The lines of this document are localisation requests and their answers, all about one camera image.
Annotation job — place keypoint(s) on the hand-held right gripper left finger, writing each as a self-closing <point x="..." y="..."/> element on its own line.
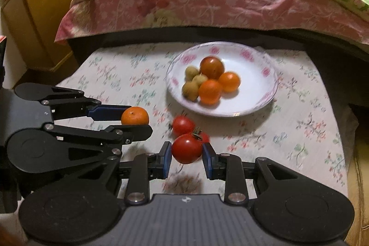
<point x="166" y="161"/>

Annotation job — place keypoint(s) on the pink floral bed sheet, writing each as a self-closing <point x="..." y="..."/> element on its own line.
<point x="201" y="6"/>

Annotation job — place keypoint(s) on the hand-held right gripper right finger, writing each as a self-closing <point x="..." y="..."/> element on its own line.
<point x="207" y="161"/>

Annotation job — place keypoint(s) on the white floral tablecloth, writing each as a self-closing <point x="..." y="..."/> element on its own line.
<point x="288" y="133"/>

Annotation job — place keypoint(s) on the yellow wooden cabinet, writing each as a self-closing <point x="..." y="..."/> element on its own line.
<point x="43" y="18"/>

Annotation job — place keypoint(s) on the red cherry tomato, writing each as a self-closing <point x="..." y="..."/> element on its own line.
<point x="183" y="125"/>
<point x="205" y="137"/>
<point x="186" y="148"/>

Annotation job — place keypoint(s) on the small orange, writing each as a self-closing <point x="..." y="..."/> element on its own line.
<point x="135" y="116"/>
<point x="210" y="92"/>
<point x="229" y="81"/>

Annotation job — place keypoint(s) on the brown longan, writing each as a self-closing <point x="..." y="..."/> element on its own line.
<point x="200" y="79"/>
<point x="190" y="91"/>
<point x="191" y="72"/>

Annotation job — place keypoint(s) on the white floral rim plate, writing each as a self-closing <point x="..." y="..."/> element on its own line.
<point x="245" y="96"/>

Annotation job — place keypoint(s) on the large red tomato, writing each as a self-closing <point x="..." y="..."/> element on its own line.
<point x="212" y="67"/>

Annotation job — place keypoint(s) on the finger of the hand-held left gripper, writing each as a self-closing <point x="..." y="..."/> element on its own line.
<point x="135" y="132"/>
<point x="109" y="113"/>

